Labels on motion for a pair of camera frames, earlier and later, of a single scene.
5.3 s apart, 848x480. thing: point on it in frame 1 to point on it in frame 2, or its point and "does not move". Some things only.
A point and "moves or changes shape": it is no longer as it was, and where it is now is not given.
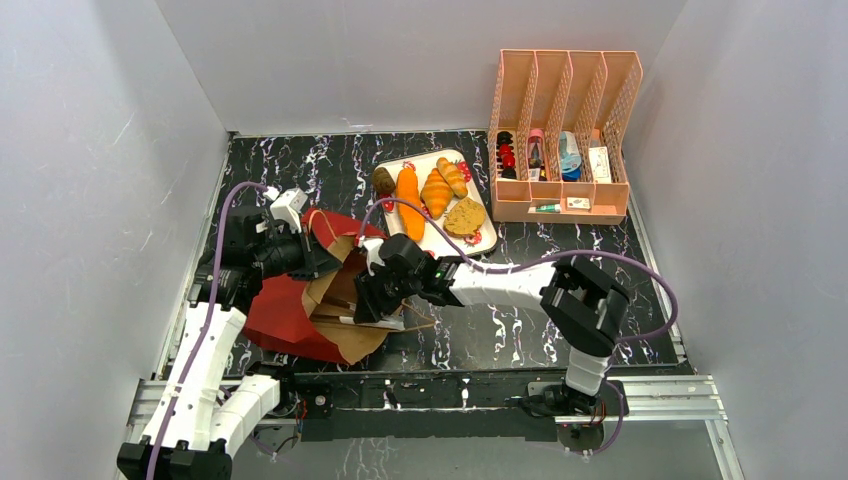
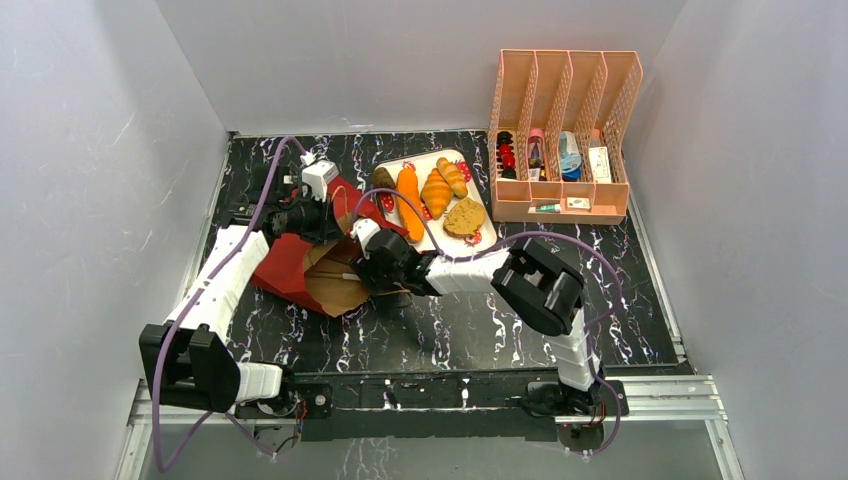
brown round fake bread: (382, 181) does not move
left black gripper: (313, 261) to (328, 229)
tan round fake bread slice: (464, 218) does not move
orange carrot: (412, 218) does not move
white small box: (600, 166) does not move
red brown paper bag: (316, 314) moves or changes shape
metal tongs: (383, 321) to (333, 275)
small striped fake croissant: (453, 176) does not move
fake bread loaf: (436, 193) does not move
